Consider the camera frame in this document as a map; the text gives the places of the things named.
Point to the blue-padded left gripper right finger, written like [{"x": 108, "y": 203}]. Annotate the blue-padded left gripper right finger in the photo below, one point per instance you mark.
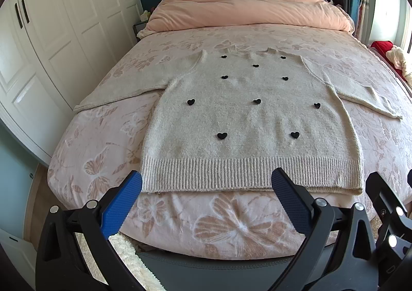
[{"x": 305, "y": 213}]

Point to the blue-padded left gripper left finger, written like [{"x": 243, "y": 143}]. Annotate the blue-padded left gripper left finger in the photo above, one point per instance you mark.
[{"x": 103, "y": 218}]

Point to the cream sweater with black hearts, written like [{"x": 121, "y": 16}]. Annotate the cream sweater with black hearts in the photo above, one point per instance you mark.
[{"x": 227, "y": 119}]

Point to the pink floral bedspread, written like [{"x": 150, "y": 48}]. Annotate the pink floral bedspread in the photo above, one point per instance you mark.
[{"x": 101, "y": 146}]

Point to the cream fluffy blanket at footboard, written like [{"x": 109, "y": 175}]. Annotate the cream fluffy blanket at footboard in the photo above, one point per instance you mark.
[{"x": 127, "y": 253}]

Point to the red and cream plush item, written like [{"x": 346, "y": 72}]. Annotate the red and cream plush item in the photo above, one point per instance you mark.
[{"x": 395, "y": 57}]

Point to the black nightstand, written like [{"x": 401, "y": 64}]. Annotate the black nightstand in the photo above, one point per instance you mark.
[{"x": 138, "y": 27}]

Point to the white wardrobe with red stickers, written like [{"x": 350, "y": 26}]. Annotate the white wardrobe with red stickers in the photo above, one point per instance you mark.
[{"x": 53, "y": 54}]

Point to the peach pink duvet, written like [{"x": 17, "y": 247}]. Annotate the peach pink duvet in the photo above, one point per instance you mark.
[{"x": 174, "y": 15}]

